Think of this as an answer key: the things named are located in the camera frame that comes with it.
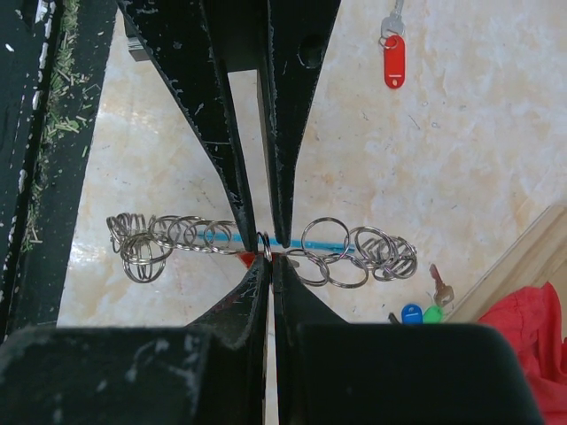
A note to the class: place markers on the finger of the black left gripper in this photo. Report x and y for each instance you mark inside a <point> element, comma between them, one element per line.
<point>285,43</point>
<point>178,38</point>

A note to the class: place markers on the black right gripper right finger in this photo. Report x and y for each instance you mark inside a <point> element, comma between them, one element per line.
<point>331,371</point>

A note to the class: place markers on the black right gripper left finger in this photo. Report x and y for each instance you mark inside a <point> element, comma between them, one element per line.
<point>212,371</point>

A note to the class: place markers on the red tag key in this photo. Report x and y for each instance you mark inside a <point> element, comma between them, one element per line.
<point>393,46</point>
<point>248,258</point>

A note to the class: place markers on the large keyring with blue grip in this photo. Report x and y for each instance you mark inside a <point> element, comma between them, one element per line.
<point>345,257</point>

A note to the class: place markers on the red t-shirt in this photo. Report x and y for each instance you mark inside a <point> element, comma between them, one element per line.
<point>530,319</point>

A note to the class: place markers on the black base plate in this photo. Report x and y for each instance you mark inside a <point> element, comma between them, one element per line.
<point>53,60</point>

